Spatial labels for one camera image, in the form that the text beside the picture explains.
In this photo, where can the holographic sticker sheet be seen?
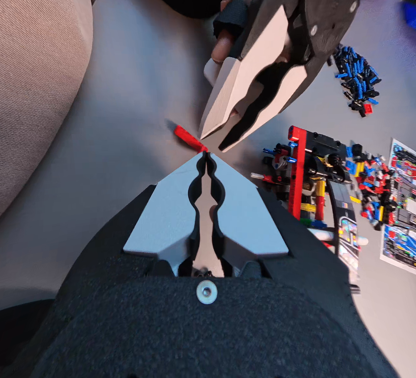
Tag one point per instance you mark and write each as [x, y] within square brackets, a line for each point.
[401, 205]

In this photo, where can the pile of mixed coloured pieces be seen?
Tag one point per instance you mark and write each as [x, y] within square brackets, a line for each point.
[373, 183]

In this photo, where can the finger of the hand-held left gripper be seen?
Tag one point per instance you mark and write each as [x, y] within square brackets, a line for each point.
[247, 72]
[286, 92]

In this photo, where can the pile of black blue pins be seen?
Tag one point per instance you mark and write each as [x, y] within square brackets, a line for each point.
[356, 79]

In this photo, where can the red angled lego beam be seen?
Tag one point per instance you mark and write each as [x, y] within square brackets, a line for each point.
[187, 137]

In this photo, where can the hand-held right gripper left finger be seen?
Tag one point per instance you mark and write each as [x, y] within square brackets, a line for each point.
[162, 222]

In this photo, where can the person's right hand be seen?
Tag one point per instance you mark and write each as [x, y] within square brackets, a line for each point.
[213, 213]

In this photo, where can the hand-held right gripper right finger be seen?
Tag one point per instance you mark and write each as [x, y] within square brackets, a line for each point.
[250, 222]

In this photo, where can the lego car model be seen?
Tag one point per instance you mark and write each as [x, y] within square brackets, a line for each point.
[297, 173]

